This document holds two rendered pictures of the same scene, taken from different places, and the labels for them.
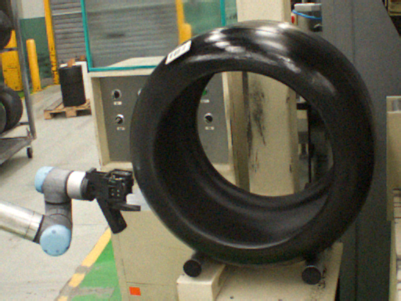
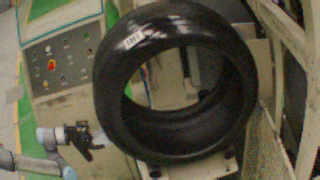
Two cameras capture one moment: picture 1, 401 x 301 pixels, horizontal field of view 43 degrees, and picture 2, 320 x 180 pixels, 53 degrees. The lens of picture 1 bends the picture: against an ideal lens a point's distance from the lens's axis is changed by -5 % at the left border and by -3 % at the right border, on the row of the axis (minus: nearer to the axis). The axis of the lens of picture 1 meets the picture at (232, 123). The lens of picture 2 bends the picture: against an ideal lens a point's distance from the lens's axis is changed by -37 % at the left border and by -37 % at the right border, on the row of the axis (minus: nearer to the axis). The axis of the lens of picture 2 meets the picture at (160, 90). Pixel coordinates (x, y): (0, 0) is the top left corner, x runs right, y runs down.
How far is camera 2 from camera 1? 0.63 m
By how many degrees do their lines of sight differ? 25
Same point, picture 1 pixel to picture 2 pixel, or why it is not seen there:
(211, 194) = (134, 120)
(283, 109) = not seen: hidden behind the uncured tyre
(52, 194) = (49, 145)
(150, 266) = (72, 159)
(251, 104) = not seen: hidden behind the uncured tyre
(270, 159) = (167, 79)
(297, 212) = (201, 116)
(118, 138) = (36, 82)
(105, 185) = (79, 135)
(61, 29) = not seen: outside the picture
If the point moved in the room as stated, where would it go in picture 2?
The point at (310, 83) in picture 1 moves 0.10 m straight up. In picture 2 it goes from (229, 48) to (224, 20)
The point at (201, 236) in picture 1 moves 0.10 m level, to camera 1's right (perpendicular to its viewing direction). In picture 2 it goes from (162, 157) to (190, 146)
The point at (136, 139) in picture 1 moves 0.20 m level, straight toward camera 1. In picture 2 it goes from (106, 107) to (144, 137)
